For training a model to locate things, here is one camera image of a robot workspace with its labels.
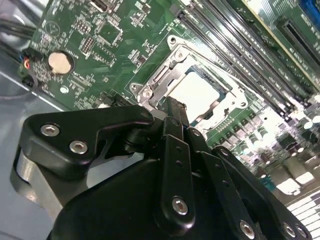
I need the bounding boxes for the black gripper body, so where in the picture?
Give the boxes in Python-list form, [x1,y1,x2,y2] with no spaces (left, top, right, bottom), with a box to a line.
[49,158,241,240]

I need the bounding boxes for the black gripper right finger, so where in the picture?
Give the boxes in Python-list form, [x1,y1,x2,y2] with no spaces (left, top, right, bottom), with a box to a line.
[178,101,313,240]

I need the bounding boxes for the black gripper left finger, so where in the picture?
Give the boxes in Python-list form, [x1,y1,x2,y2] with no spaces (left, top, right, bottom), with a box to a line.
[9,96,197,237]

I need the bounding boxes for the silver CPU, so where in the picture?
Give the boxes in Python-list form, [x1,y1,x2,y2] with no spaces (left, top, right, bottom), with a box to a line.
[172,64,235,127]

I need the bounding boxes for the metal socket cover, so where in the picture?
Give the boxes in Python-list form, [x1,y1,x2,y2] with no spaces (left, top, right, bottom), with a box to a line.
[138,44,250,133]

